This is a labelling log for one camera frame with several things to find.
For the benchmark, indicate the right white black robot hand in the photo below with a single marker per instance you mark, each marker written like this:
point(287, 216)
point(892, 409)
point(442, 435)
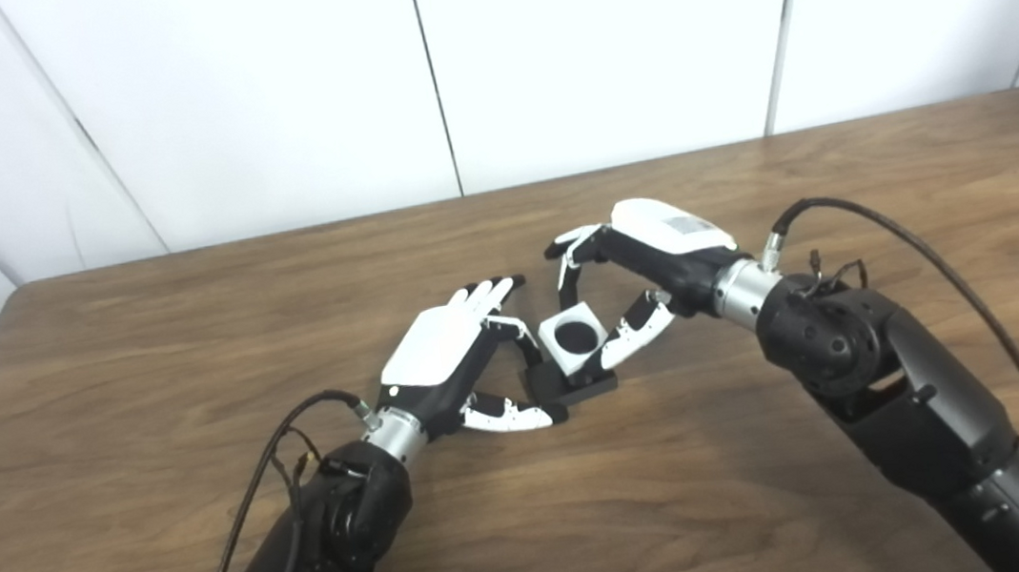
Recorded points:
point(668, 249)

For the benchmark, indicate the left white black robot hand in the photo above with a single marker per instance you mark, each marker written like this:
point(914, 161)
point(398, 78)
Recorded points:
point(435, 347)

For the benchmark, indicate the white square piece with hole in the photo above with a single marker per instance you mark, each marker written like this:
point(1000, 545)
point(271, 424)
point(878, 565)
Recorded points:
point(568, 364)

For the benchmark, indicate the black peg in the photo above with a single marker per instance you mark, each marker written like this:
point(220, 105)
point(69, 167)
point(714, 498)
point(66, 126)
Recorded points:
point(593, 387)

